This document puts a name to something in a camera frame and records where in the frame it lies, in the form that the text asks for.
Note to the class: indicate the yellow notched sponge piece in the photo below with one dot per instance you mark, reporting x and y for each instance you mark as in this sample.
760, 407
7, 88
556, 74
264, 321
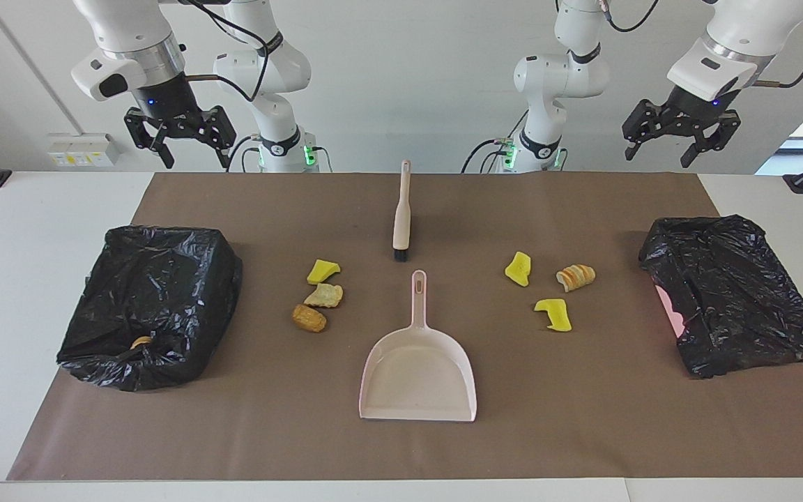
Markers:
556, 317

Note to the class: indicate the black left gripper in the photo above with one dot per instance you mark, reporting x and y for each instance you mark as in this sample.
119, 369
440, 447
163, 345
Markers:
691, 108

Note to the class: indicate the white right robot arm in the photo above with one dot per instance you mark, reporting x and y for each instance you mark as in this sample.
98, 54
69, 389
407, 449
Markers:
272, 70

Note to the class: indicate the pale pink dustpan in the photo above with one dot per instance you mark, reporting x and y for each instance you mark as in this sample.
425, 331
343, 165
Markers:
419, 376

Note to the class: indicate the white wall socket box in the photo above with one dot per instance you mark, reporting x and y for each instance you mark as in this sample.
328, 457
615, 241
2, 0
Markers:
81, 148

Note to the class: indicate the brown fried food piece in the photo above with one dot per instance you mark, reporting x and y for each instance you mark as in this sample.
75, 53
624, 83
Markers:
309, 318

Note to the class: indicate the brown table mat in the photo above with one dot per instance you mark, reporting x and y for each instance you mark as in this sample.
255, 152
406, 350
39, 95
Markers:
401, 453

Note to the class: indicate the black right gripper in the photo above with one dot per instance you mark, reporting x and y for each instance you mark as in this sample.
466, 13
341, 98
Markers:
168, 101

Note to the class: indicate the striped bread roll piece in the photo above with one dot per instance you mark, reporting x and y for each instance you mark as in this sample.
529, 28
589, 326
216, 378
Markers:
576, 277

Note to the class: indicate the pale bread chunk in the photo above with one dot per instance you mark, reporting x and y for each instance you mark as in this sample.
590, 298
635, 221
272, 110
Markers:
323, 296

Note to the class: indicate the small orange bread scrap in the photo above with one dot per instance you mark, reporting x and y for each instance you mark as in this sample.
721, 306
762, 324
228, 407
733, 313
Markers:
141, 341

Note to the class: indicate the beige hand brush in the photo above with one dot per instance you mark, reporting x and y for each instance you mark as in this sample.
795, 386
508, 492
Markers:
401, 223

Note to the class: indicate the yellow oblong sponge piece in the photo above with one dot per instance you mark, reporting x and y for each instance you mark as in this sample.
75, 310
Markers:
518, 270

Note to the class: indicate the yellow wedge sponge piece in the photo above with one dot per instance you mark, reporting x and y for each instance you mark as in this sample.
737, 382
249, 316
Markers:
321, 272

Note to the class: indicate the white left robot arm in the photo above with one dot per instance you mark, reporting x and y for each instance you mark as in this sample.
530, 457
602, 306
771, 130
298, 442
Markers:
562, 77

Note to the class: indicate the black bag lined pink bin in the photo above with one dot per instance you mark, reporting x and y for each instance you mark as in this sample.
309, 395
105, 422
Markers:
736, 293

